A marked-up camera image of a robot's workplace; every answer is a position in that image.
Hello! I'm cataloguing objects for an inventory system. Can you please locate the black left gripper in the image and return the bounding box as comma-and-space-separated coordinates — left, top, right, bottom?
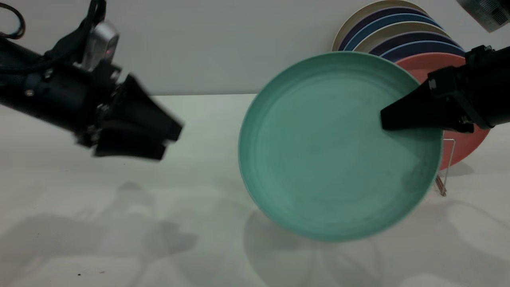
48, 61, 184, 161

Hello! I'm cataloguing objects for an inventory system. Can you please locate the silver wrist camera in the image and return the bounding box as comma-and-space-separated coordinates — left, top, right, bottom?
456, 0, 510, 33
82, 21, 120, 72

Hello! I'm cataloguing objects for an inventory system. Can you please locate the pink plate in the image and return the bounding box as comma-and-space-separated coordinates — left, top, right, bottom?
394, 53, 491, 171

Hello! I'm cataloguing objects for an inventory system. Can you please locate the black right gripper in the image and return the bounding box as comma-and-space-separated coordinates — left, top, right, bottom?
381, 45, 494, 134

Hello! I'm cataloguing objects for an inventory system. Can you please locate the beige plate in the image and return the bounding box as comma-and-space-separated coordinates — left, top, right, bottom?
332, 0, 429, 51
353, 22, 451, 53

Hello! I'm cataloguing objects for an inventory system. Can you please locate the green plate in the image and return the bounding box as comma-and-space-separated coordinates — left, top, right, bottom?
238, 51, 443, 242

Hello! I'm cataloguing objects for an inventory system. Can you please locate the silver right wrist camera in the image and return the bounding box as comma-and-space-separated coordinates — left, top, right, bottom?
456, 0, 510, 33

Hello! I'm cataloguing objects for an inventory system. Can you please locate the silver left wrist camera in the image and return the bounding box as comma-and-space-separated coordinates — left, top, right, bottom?
82, 21, 120, 72

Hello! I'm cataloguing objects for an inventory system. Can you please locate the black looped cable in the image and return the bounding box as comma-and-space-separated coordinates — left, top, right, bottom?
0, 3, 26, 40

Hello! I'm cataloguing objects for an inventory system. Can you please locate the blue plate with navy inside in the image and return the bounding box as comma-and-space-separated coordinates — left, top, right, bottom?
381, 41, 466, 62

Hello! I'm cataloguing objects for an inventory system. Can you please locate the black cable bundle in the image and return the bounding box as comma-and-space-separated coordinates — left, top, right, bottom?
52, 0, 107, 61

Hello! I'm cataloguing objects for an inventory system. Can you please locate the metal wire plate rack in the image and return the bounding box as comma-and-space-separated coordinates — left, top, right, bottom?
435, 138, 456, 197

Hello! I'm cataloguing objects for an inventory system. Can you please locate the dark purple plate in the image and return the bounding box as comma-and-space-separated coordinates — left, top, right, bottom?
369, 32, 461, 56
338, 7, 433, 51

